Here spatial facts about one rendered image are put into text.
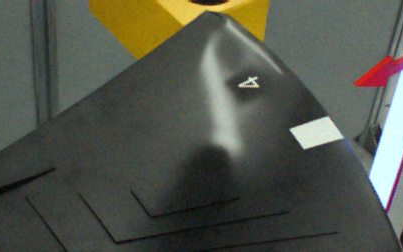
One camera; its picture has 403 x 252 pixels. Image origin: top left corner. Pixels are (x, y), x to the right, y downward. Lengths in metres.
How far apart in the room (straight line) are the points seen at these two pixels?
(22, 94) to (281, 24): 0.54
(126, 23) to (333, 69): 1.13
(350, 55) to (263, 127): 1.44
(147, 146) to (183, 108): 0.04
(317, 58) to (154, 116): 1.38
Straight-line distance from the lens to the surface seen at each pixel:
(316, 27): 1.85
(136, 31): 0.88
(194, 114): 0.55
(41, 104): 1.50
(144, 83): 0.57
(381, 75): 0.61
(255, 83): 0.58
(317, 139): 0.57
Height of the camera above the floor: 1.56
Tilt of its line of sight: 44 degrees down
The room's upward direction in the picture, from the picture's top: 6 degrees clockwise
